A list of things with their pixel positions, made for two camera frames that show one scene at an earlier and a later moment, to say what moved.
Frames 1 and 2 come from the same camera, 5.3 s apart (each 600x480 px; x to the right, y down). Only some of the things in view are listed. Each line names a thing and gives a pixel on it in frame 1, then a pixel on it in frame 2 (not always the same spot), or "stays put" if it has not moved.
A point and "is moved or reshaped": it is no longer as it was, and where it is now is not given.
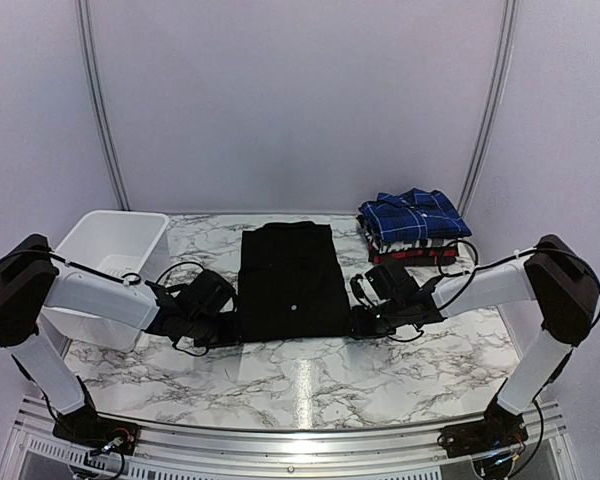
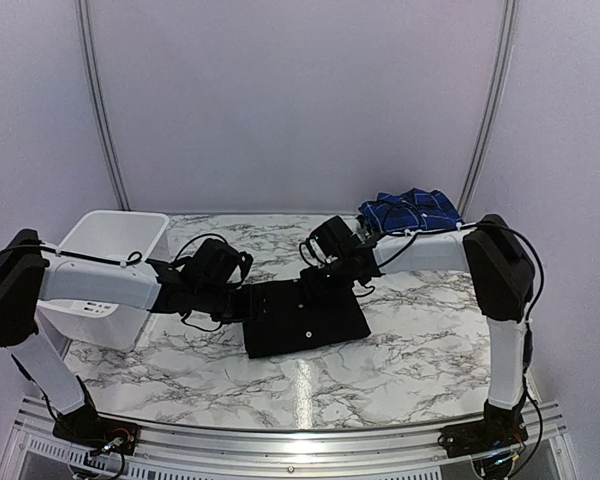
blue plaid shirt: (412, 214) stays put
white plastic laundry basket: (116, 244) stays put
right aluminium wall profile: (510, 25) stays put
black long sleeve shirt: (290, 284) is moved or reshaped
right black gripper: (360, 330) to (315, 286)
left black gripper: (231, 335) to (245, 312)
